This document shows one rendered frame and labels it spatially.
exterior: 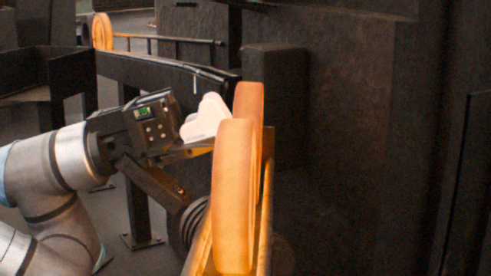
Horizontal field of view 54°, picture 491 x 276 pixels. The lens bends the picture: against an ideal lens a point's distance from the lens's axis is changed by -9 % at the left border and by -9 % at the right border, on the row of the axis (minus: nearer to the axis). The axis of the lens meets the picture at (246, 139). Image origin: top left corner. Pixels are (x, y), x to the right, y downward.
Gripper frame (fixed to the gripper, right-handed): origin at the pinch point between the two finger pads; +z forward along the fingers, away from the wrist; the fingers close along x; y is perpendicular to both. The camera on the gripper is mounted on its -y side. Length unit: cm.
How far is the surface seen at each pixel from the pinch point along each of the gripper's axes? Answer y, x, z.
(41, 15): 39, 293, -164
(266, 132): -3.5, 7.8, 1.5
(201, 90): -2.5, 46.3, -13.6
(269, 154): -6.7, 7.5, 1.0
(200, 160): -26, 71, -25
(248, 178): 2.0, -21.6, 1.9
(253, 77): 0.7, 28.7, -0.2
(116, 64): 4, 97, -48
